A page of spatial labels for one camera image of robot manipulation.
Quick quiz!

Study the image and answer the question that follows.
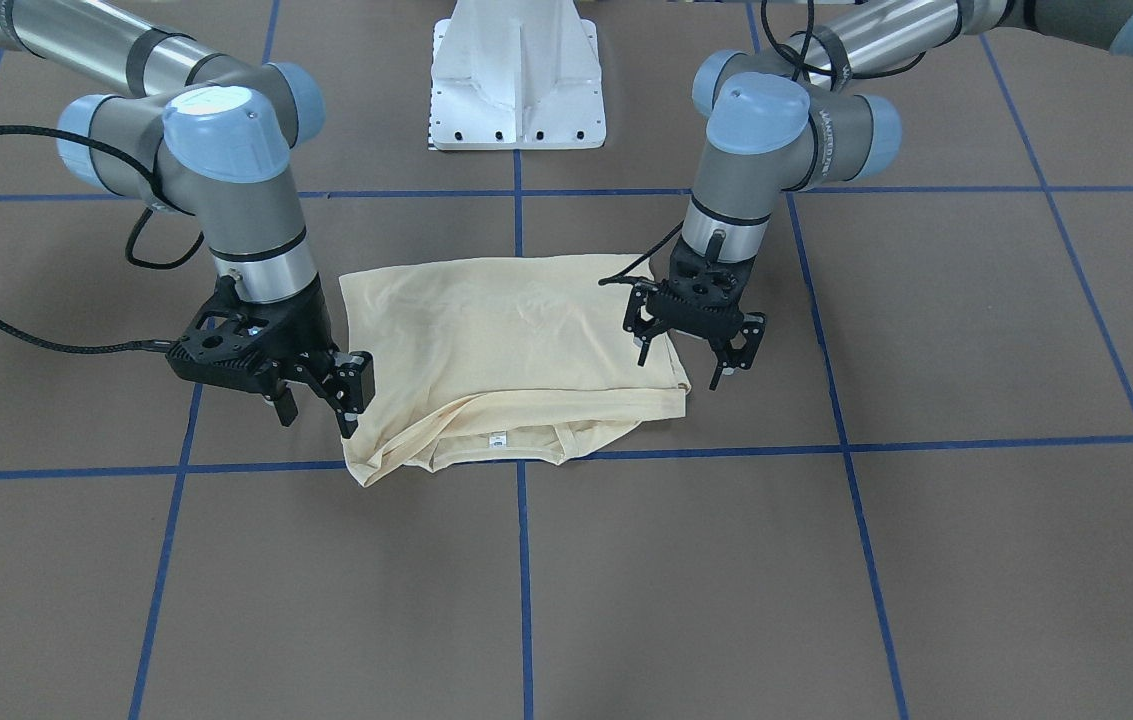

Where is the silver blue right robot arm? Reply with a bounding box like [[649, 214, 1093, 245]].
[[0, 1, 374, 438]]

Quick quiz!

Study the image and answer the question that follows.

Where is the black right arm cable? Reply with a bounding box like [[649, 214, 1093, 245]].
[[0, 125, 207, 359]]

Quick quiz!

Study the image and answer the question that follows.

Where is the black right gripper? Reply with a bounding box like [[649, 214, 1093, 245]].
[[165, 276, 377, 439]]

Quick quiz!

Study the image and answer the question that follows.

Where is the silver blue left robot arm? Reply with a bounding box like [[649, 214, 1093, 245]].
[[612, 1, 1133, 375]]

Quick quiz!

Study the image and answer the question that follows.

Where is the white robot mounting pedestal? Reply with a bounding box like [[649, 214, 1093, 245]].
[[428, 1, 607, 152]]

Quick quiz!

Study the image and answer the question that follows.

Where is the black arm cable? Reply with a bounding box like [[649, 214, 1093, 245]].
[[598, 0, 927, 289], [0, 125, 207, 359]]

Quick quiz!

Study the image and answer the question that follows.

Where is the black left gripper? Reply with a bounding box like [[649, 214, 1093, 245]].
[[624, 240, 768, 391]]

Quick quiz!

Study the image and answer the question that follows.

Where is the cream long-sleeve printed shirt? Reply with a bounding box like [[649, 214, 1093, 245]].
[[339, 254, 691, 488]]

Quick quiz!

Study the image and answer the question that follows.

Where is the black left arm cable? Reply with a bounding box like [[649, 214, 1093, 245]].
[[598, 0, 927, 289]]

